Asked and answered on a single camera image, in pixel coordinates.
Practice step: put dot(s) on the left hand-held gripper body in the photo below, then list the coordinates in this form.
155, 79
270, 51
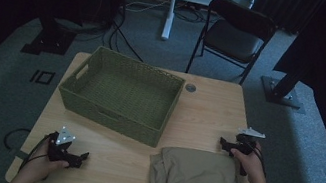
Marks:
59, 151

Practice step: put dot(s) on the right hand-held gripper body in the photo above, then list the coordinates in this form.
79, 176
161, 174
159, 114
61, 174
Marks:
245, 143

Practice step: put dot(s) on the beige pants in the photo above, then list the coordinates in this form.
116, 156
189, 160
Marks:
194, 181

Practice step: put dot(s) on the green woven basket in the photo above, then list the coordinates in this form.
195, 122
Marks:
123, 96

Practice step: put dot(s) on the person's right hand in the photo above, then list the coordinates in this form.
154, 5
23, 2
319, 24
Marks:
251, 164

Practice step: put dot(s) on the person's left hand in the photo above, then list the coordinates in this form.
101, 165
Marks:
41, 165

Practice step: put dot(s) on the grey tape strip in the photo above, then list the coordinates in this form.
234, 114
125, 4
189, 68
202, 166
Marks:
19, 154

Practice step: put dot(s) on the grey round table grommet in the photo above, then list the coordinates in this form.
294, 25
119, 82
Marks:
190, 87

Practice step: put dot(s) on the black slanted stand with plate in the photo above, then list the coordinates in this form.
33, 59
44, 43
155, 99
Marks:
283, 90

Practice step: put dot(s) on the black folding chair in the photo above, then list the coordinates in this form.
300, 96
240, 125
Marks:
236, 36

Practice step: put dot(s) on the black stand with square base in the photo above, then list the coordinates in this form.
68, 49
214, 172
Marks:
49, 41

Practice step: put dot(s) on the white desk frame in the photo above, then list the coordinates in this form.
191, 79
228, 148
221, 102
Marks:
171, 12

